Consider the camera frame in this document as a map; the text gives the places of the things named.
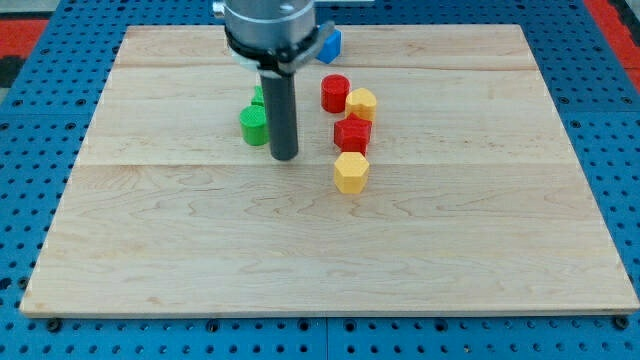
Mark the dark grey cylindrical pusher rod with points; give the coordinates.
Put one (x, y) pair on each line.
(281, 115)

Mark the green cylinder block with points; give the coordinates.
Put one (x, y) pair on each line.
(253, 124)

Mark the red star block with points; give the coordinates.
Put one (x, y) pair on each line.
(352, 134)

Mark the light wooden board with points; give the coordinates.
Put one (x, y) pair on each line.
(475, 203)

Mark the yellow hexagon block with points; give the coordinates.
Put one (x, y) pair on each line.
(351, 170)

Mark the blue cube block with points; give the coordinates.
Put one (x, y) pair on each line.
(331, 48)

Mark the red cylinder block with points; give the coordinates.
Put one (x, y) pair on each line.
(334, 90)

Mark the green star block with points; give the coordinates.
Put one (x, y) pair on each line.
(258, 97)

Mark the yellow heart block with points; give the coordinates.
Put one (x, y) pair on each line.
(362, 103)

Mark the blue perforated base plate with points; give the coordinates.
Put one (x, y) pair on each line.
(48, 109)

